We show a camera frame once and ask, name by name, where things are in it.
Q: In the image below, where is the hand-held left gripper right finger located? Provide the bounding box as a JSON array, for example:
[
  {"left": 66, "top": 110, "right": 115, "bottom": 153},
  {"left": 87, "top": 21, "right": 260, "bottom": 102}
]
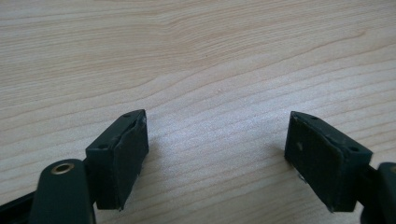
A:
[{"left": 284, "top": 110, "right": 374, "bottom": 214}]

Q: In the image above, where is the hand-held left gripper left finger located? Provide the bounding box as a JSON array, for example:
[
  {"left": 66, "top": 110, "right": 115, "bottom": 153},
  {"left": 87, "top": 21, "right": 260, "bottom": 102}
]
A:
[{"left": 85, "top": 108, "right": 149, "bottom": 212}]

